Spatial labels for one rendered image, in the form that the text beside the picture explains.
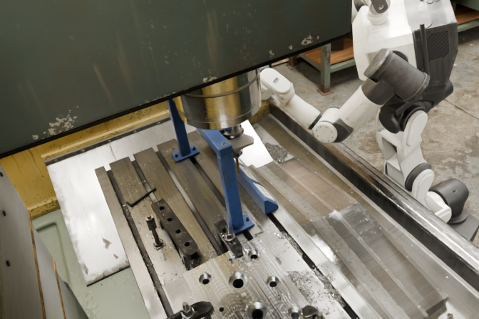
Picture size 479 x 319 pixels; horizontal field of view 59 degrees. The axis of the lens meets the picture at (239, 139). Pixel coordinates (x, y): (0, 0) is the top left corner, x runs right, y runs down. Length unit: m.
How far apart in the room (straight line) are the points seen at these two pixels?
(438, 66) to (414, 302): 0.73
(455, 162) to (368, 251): 1.68
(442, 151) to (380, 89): 1.90
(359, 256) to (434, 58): 0.67
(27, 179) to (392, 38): 1.52
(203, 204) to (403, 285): 0.68
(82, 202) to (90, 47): 1.33
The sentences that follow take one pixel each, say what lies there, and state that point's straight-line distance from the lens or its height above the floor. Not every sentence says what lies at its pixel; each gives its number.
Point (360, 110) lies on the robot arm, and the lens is 1.33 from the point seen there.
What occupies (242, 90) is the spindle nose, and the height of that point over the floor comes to 1.55.
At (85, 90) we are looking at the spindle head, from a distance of 0.56.
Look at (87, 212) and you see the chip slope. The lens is 1.81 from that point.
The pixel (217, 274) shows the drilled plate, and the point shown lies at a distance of 1.14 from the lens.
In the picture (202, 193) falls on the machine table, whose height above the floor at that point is 0.90.
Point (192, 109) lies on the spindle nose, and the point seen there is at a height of 1.53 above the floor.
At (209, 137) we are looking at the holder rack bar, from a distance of 1.16.
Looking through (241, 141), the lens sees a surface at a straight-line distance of 1.15.
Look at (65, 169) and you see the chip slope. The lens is 1.92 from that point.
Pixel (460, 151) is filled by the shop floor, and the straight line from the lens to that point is 3.18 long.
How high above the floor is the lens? 1.90
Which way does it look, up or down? 37 degrees down
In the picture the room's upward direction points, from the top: 8 degrees counter-clockwise
